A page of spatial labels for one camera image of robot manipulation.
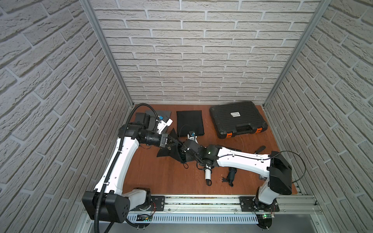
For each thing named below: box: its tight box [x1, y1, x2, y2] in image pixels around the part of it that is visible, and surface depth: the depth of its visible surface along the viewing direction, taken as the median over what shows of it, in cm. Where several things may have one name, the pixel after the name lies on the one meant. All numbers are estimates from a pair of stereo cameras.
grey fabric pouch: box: [145, 110, 172, 123], surface depth 65 cm
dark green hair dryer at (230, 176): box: [220, 166, 238, 187], surface depth 83 cm
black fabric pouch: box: [176, 110, 205, 137], surface depth 112 cm
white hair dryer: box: [204, 164, 212, 186], surface depth 83 cm
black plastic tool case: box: [208, 101, 268, 139], surface depth 102 cm
